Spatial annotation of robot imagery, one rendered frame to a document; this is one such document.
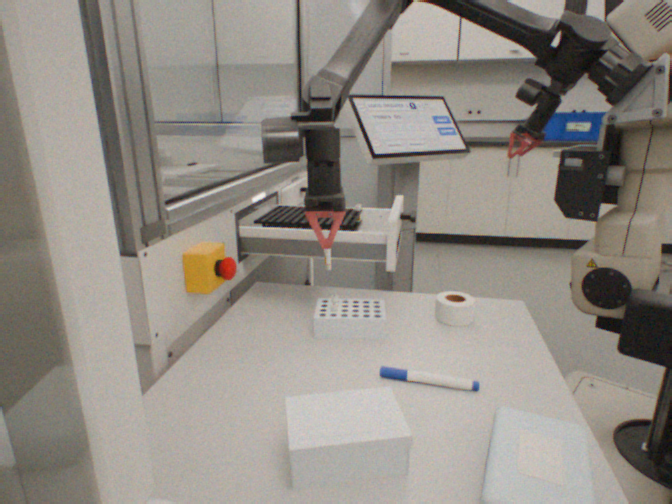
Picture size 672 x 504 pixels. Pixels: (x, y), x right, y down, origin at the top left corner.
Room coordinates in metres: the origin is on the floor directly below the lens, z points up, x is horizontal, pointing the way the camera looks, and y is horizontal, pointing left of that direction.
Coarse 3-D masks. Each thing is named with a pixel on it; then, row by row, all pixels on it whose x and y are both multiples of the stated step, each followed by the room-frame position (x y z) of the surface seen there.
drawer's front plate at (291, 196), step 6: (300, 180) 1.38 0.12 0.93; (306, 180) 1.42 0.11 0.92; (288, 186) 1.27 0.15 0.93; (294, 186) 1.29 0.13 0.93; (300, 186) 1.35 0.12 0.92; (306, 186) 1.42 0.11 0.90; (282, 192) 1.22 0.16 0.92; (288, 192) 1.23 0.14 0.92; (294, 192) 1.28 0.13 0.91; (300, 192) 1.35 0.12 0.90; (282, 198) 1.22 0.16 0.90; (288, 198) 1.22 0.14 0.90; (294, 198) 1.28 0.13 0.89; (300, 198) 1.35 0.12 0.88; (282, 204) 1.22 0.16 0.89; (288, 204) 1.22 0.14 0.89; (294, 204) 1.28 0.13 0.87
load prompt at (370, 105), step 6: (366, 102) 1.92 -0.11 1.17; (372, 102) 1.93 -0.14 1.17; (378, 102) 1.95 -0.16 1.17; (384, 102) 1.96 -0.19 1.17; (390, 102) 1.98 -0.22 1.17; (396, 102) 1.99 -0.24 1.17; (402, 102) 2.01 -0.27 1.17; (408, 102) 2.03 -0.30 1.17; (414, 102) 2.04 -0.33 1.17; (420, 102) 2.06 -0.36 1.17; (372, 108) 1.91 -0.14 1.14; (378, 108) 1.92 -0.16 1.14; (384, 108) 1.94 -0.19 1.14; (390, 108) 1.95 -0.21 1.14; (396, 108) 1.97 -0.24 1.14; (402, 108) 1.98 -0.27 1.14; (408, 108) 2.00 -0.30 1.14; (414, 108) 2.02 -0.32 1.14; (420, 108) 2.03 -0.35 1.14
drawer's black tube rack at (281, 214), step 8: (280, 208) 1.09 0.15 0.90; (288, 208) 1.09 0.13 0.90; (296, 208) 1.10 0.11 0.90; (304, 208) 1.10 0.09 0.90; (264, 216) 1.01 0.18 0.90; (272, 216) 1.01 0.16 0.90; (280, 216) 1.01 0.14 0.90; (288, 216) 1.02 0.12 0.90; (296, 216) 1.01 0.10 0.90; (304, 216) 1.01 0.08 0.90; (344, 216) 1.01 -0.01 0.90; (264, 224) 0.97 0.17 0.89; (272, 224) 1.04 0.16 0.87; (280, 224) 0.95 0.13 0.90; (288, 224) 0.95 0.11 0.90; (296, 224) 0.94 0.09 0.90; (304, 224) 0.94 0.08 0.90; (320, 224) 0.93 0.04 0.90; (328, 224) 0.93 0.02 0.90; (360, 224) 1.06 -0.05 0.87
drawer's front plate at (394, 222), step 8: (400, 200) 1.05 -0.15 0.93; (392, 208) 0.96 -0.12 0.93; (400, 208) 1.00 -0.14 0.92; (392, 216) 0.88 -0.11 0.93; (392, 224) 0.85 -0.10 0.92; (400, 224) 1.04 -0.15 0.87; (392, 232) 0.85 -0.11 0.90; (392, 240) 0.85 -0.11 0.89; (400, 240) 1.08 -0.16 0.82; (392, 248) 0.85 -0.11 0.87; (392, 256) 0.85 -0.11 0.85; (392, 264) 0.85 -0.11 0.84
